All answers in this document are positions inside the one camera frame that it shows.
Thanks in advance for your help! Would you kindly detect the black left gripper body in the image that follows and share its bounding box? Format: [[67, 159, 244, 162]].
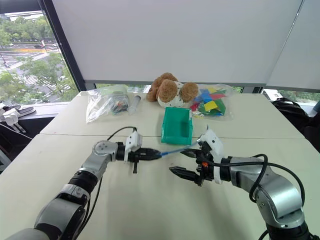
[[127, 147, 143, 175]]

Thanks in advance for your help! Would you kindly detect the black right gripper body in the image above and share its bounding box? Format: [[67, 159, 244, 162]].
[[194, 141, 216, 188]]

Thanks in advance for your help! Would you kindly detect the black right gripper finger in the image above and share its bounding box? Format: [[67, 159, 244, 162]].
[[180, 148, 201, 159], [168, 165, 201, 183]]

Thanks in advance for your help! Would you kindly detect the green plastic bin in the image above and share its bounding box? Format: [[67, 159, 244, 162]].
[[160, 106, 195, 146]]

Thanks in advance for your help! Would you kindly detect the clear plastic tube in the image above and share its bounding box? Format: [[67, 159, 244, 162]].
[[127, 93, 144, 116]]

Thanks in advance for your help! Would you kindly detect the clear bag of colourful blocks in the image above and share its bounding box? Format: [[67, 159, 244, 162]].
[[189, 83, 236, 122]]

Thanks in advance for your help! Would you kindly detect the clear bag of small items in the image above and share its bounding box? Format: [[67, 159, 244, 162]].
[[85, 84, 130, 125]]

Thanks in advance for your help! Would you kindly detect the brown and white plush toy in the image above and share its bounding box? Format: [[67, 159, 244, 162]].
[[145, 72, 200, 109]]

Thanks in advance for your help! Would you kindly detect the black backpack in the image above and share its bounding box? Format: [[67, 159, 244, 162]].
[[270, 97, 320, 145]]

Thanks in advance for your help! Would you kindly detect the wide white roller blind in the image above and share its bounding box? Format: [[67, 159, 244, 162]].
[[51, 0, 305, 85]]

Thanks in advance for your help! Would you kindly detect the black slipper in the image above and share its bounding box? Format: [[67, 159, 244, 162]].
[[14, 106, 35, 118]]

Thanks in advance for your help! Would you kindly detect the white device on sill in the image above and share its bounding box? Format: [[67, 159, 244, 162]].
[[0, 104, 21, 134]]

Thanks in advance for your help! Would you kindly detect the narrow white roller blind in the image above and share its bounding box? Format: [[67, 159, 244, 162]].
[[265, 0, 320, 91]]

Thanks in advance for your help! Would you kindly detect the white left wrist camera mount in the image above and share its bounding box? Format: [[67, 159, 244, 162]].
[[124, 130, 144, 164]]

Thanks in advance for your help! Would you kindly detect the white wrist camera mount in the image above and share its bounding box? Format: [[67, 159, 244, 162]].
[[124, 130, 144, 164], [199, 128, 225, 185]]

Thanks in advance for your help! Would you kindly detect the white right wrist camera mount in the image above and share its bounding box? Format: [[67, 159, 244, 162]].
[[199, 128, 225, 185]]

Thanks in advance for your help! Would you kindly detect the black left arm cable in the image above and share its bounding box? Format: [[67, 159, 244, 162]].
[[74, 126, 139, 240]]

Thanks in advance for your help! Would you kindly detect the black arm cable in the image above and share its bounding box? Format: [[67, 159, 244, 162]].
[[74, 126, 139, 240], [212, 153, 306, 240]]

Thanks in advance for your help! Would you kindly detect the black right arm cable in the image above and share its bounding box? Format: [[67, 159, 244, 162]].
[[212, 153, 306, 240]]

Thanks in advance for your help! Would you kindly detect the black window frame post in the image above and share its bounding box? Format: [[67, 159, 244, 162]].
[[38, 0, 88, 93]]

